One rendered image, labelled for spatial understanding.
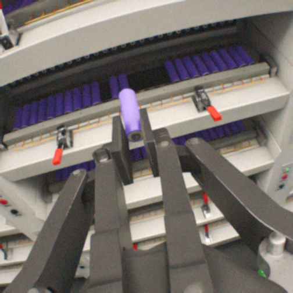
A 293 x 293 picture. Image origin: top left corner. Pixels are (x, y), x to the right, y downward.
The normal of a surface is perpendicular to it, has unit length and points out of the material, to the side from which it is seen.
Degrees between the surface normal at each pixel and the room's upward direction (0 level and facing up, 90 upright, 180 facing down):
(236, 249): 0
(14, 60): 105
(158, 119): 15
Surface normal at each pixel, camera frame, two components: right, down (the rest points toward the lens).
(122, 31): 0.21, 0.82
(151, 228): -0.17, -0.51
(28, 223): 0.15, 0.66
